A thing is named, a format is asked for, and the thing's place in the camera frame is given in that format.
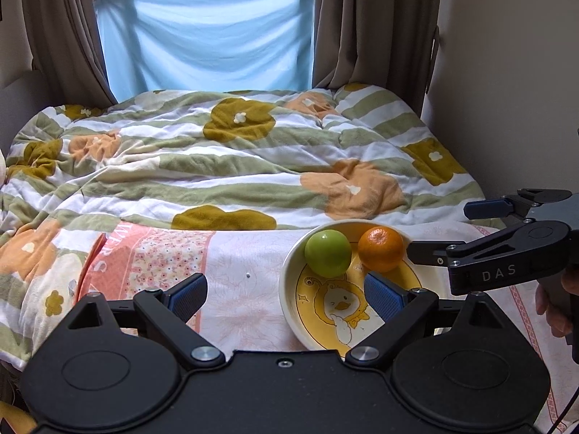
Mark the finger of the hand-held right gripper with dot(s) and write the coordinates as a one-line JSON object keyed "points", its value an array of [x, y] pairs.
{"points": [[425, 253], [486, 209]]}

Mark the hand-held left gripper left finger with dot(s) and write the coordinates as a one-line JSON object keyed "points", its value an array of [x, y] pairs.
{"points": [[192, 296]]}

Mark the yellow object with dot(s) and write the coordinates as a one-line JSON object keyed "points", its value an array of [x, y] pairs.
{"points": [[16, 420]]}

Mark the brown curtain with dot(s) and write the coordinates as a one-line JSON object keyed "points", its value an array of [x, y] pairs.
{"points": [[371, 22], [68, 31]]}

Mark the light blue window cloth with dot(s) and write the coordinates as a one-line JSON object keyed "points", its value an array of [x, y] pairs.
{"points": [[203, 40]]}

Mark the white plush toy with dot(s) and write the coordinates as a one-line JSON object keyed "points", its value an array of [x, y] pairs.
{"points": [[2, 167]]}

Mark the cream bowl with duck print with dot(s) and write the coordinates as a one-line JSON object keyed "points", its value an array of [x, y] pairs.
{"points": [[294, 307]]}

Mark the person's right hand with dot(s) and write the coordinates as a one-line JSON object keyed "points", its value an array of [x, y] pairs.
{"points": [[549, 312]]}

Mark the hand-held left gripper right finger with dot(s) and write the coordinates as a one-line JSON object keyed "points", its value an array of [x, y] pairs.
{"points": [[384, 298]]}

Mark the green apple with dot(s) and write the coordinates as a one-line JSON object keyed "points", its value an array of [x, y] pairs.
{"points": [[328, 253]]}

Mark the orange mandarin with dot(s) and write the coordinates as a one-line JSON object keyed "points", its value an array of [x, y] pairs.
{"points": [[381, 248]]}

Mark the pink floral cloth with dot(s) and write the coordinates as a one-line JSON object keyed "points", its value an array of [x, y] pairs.
{"points": [[244, 289]]}

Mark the floral striped quilt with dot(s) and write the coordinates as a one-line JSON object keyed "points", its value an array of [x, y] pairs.
{"points": [[226, 167]]}

